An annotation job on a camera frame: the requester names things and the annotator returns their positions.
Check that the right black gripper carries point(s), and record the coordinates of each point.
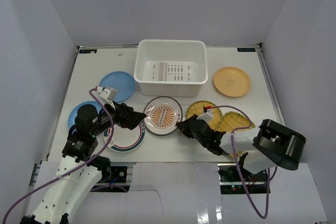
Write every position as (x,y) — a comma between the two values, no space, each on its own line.
(184,126)

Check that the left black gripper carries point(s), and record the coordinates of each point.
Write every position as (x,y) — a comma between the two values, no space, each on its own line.
(122,115)

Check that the white green-rimmed plate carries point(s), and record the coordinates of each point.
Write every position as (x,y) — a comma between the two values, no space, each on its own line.
(125,140)

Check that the orange sunburst pattern plate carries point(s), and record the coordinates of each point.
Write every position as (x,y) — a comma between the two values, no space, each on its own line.
(162,114)

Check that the light blue plate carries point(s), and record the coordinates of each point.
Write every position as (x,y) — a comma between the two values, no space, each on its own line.
(122,82)
(73,113)

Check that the yellow plastic plate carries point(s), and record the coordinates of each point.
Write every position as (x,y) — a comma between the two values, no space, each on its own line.
(232,82)

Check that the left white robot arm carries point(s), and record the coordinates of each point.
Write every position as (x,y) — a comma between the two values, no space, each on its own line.
(80,168)

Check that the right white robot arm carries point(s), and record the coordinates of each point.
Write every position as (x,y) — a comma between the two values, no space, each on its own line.
(252,160)

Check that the white plastic bin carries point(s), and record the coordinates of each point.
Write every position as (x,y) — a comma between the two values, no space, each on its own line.
(176,68)

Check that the round bamboo tray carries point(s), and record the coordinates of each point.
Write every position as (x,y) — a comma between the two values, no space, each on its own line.
(197,108)

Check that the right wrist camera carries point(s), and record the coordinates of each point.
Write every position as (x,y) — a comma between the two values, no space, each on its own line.
(207,115)

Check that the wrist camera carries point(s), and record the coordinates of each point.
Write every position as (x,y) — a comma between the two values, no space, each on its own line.
(207,115)
(107,93)

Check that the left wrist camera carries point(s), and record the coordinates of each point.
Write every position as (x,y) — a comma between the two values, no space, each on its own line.
(107,93)

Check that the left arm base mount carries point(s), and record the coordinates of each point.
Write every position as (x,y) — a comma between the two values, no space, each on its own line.
(114,181)

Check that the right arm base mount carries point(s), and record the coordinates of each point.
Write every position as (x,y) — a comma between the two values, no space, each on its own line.
(230,183)

